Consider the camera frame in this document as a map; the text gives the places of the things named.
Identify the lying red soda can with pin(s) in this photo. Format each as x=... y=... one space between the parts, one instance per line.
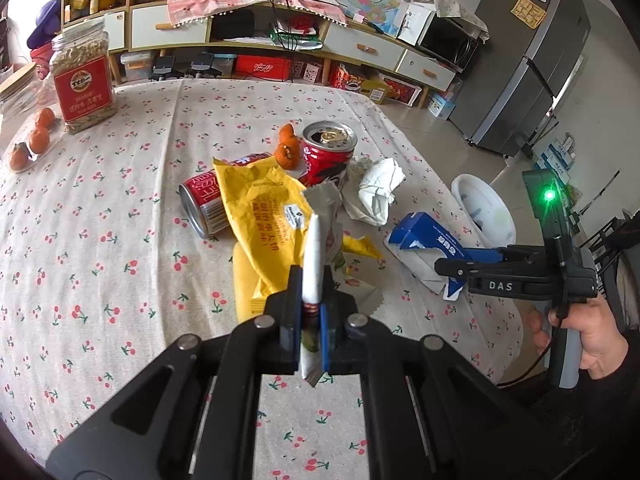
x=201 y=200

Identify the nut jar with red label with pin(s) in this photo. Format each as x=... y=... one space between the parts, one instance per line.
x=82 y=76

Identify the cherry print tablecloth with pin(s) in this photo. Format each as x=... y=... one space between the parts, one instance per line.
x=100 y=269

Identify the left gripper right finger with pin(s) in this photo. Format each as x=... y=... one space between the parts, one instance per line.
x=429 y=413

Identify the wooden tv cabinet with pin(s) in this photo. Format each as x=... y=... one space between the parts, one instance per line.
x=267 y=29

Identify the crumpled white paper wad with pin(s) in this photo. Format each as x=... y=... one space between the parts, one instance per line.
x=369 y=188

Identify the pink cloth on cabinet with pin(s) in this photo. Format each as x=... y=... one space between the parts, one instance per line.
x=181 y=12

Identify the yellow padded mailer bag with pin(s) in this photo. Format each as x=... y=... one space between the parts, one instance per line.
x=269 y=213

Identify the blue cardboard snack box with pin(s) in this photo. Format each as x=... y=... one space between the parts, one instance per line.
x=419 y=240

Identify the white snack wrapper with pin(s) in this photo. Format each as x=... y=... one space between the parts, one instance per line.
x=321 y=244

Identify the black microwave oven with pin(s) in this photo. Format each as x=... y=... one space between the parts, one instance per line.
x=444 y=39

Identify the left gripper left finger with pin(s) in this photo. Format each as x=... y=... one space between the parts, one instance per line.
x=192 y=412

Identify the colourful map poster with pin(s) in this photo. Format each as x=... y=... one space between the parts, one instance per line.
x=387 y=15

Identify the right hand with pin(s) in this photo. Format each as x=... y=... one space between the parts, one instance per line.
x=604 y=348

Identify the grey refrigerator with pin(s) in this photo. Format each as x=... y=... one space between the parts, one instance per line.
x=519 y=71

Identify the orange tangerine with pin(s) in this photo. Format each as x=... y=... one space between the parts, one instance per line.
x=38 y=140
x=44 y=118
x=19 y=157

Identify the upright red soda can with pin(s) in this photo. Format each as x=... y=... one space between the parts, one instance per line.
x=328 y=147

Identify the red box under cabinet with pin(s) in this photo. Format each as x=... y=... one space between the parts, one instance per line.
x=263 y=67

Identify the white trash bin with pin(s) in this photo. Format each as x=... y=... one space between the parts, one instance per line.
x=486 y=209

